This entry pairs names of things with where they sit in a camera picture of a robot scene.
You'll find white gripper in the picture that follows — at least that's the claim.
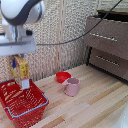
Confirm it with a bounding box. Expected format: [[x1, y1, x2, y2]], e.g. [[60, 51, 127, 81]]
[[0, 32, 38, 70]]

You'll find yellow red snack package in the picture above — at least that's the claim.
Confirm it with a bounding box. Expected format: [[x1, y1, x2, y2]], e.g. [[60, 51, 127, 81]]
[[9, 54, 31, 91]]

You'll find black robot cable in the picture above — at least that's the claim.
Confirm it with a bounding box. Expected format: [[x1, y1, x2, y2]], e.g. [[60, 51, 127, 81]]
[[35, 0, 124, 47]]

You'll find brown wooden drawer cabinet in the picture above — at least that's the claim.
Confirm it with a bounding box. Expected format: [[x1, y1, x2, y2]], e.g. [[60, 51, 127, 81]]
[[83, 9, 128, 82]]

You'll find pink plastic mug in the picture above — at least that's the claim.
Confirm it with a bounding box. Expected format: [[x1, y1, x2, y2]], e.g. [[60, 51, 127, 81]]
[[61, 77, 81, 98]]

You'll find red shopping basket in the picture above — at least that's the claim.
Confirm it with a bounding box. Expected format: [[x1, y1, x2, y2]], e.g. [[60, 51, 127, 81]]
[[0, 78, 50, 128]]

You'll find red plastic bowl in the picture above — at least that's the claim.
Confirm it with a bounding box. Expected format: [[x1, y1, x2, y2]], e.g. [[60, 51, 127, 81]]
[[55, 71, 72, 84]]

